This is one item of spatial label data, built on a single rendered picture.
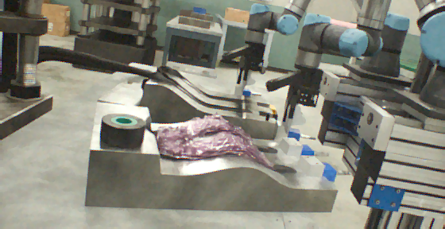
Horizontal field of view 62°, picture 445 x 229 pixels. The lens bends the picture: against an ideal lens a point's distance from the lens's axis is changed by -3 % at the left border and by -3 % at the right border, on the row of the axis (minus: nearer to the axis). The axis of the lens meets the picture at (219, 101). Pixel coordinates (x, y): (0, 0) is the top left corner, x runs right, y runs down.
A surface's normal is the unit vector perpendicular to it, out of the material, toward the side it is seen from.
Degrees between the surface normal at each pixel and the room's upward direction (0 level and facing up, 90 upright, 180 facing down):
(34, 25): 90
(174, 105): 90
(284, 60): 90
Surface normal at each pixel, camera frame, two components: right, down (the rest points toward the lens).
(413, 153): -0.03, 0.25
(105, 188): 0.25, 0.29
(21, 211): 0.19, -0.95
